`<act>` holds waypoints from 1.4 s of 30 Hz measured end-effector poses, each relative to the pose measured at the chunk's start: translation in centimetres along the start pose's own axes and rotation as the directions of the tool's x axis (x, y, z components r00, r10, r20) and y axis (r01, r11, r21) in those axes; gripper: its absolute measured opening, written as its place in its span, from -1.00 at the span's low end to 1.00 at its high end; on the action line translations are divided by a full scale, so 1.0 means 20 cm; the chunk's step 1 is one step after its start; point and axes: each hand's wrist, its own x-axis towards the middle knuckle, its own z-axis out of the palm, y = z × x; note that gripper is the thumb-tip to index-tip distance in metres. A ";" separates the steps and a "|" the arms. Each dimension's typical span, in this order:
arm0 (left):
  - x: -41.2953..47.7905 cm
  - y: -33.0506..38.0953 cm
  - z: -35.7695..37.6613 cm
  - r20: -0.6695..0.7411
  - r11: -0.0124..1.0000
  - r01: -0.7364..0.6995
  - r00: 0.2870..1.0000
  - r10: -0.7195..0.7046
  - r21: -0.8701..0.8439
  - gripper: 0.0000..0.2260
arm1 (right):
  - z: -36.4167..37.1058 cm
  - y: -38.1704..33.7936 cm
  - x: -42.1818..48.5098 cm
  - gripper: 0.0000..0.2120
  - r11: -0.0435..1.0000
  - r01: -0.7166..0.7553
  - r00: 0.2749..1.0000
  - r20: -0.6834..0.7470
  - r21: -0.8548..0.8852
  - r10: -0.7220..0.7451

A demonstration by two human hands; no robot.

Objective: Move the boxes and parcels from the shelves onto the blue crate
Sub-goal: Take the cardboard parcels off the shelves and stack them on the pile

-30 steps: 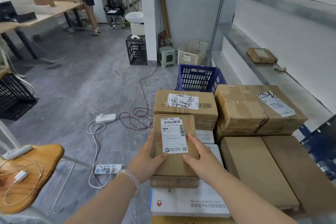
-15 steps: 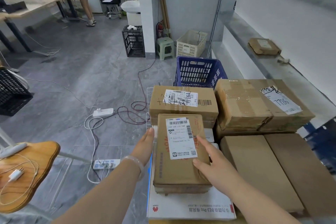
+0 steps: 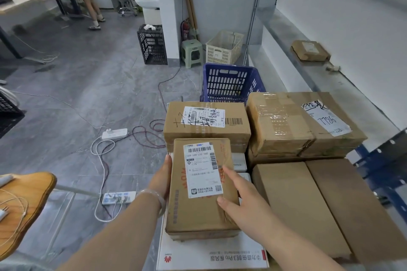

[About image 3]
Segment person's right hand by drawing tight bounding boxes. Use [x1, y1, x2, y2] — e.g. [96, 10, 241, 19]
[216, 165, 273, 231]

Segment person's left hand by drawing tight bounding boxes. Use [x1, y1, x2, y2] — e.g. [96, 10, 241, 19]
[148, 154, 173, 200]

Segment cardboard box with white label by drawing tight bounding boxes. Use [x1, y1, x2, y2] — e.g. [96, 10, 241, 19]
[164, 138, 242, 241]

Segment white router box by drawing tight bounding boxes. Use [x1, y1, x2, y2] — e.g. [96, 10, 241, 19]
[230, 152, 248, 173]
[156, 172, 270, 270]

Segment large brown box printed square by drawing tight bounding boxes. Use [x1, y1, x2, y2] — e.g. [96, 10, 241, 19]
[247, 148, 355, 170]

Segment box with scribbled label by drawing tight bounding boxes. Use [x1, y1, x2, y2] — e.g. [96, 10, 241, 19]
[163, 101, 252, 154]

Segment metal shelving rack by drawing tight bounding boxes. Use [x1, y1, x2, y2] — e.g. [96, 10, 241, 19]
[245, 0, 407, 217]

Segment person's right forearm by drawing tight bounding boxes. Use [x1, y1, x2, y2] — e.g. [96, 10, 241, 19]
[243, 213, 347, 271]

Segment person's left forearm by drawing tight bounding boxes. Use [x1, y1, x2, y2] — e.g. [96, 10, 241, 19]
[57, 196, 163, 271]

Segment white power strip with plugs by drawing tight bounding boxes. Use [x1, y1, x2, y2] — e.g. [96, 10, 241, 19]
[102, 191, 137, 206]

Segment dark blue plastic crate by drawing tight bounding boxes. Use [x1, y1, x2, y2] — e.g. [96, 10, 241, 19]
[201, 63, 267, 104]

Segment cream plastic basket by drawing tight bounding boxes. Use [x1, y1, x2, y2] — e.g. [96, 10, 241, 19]
[206, 30, 245, 65]

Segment green plastic stool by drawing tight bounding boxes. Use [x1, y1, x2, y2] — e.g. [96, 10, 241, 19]
[181, 39, 204, 69]

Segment black plastic crate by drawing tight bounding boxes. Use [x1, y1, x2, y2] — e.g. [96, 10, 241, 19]
[137, 24, 168, 66]
[0, 86, 25, 140]

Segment red fire extinguisher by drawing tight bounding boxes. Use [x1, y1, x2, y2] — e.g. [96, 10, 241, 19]
[180, 18, 190, 41]

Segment office chair with castors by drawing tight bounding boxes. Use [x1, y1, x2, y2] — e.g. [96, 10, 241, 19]
[118, 0, 139, 17]

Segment white round chair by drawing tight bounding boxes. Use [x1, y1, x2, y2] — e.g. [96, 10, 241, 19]
[134, 0, 160, 25]

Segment translucent white bracelet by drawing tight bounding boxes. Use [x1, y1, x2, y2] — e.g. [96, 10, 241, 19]
[136, 188, 167, 217]

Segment white power cable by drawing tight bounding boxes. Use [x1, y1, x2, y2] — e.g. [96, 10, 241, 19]
[90, 139, 128, 224]

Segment dark red cable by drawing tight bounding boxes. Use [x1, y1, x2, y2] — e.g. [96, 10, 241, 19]
[105, 64, 182, 217]

